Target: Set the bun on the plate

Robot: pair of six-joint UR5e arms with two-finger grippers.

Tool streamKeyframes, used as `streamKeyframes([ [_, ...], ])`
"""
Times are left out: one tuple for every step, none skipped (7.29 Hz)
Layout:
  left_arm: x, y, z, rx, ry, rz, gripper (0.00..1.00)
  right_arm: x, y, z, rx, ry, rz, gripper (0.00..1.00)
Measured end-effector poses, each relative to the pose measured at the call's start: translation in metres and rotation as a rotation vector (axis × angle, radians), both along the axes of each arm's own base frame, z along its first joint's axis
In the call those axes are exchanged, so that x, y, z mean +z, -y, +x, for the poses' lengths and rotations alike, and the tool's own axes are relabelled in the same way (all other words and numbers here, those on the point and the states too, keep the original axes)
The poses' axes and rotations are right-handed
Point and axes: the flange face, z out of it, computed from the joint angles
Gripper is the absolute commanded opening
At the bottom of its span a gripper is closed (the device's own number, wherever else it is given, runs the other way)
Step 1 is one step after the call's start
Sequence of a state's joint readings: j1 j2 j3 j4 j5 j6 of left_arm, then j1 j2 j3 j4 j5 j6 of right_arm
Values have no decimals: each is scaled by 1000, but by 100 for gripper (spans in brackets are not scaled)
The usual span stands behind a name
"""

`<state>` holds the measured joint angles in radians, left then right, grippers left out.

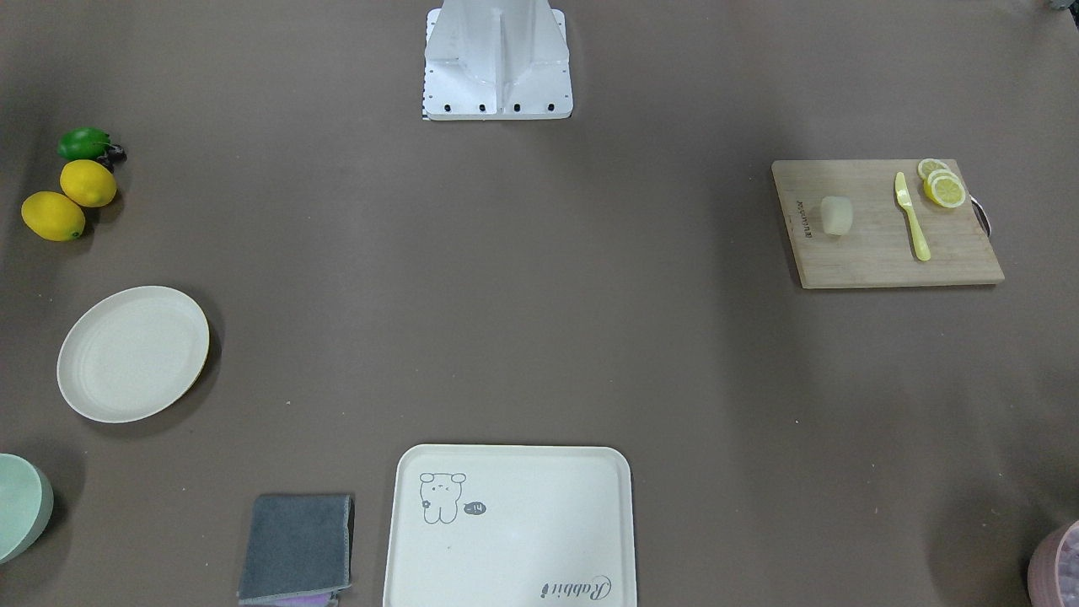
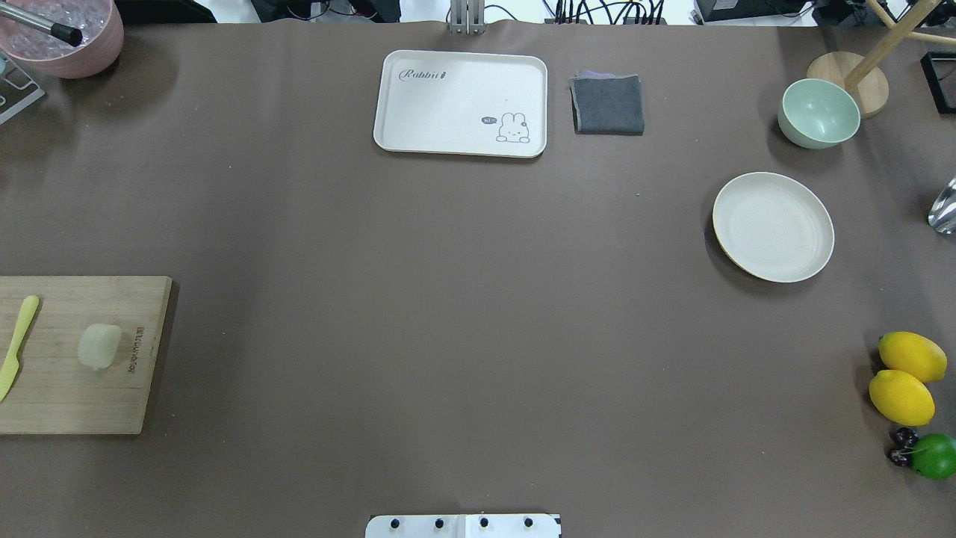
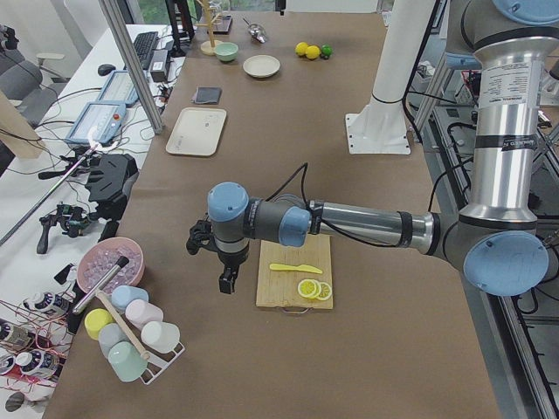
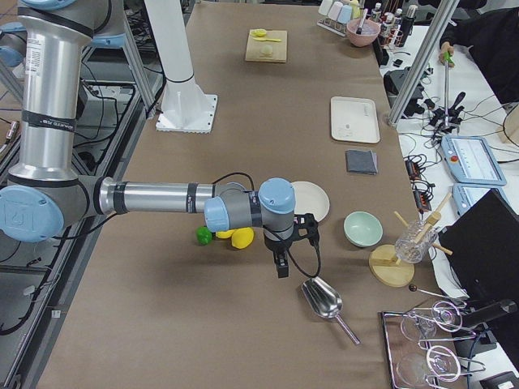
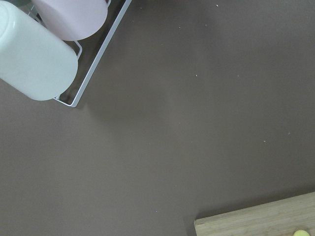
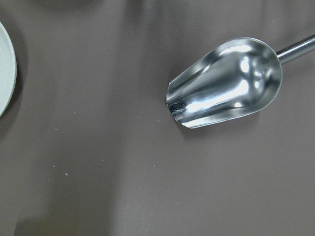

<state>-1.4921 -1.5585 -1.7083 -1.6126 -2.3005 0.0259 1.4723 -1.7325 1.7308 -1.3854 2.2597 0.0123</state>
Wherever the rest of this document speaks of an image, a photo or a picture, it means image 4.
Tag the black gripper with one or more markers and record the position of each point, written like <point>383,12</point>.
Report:
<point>275,245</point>

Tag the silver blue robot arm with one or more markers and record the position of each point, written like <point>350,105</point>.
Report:
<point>44,194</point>

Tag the black monitor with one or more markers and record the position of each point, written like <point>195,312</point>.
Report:
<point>484,242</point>

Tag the cream round plate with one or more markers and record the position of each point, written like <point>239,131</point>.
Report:
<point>310,198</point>

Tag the wooden cutting board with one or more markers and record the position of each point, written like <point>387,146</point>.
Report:
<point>279,49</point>

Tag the aluminium frame post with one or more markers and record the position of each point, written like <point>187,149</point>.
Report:
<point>444,13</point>

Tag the mint green bowl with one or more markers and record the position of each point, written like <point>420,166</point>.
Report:
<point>362,229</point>

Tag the lemon slices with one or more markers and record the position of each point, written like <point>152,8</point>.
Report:
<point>259,32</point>

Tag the cream rectangular tray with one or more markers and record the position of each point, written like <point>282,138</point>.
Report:
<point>354,120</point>

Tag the clear glass cup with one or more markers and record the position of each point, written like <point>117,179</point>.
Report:
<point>415,242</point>

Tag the yellow lemon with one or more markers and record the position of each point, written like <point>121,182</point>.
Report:
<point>225,234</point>
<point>242,238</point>

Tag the pastel cup rack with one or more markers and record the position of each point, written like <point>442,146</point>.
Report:
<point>336,14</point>

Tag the metal scoop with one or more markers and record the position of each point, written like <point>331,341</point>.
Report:
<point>326,302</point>

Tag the wire glass rack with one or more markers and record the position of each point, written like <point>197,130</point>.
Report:
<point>419,345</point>

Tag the grey folded cloth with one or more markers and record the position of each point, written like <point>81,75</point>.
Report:
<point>361,161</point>

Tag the blue teach pendant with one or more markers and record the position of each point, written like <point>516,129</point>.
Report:
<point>471,161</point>
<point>466,195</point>

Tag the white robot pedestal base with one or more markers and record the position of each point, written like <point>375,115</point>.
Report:
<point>184,105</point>

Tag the bottle rack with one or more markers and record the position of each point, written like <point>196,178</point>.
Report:
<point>396,20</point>

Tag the yellow plastic knife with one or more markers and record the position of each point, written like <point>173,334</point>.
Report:
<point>266,39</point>

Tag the green lime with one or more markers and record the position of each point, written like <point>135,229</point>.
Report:
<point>203,235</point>

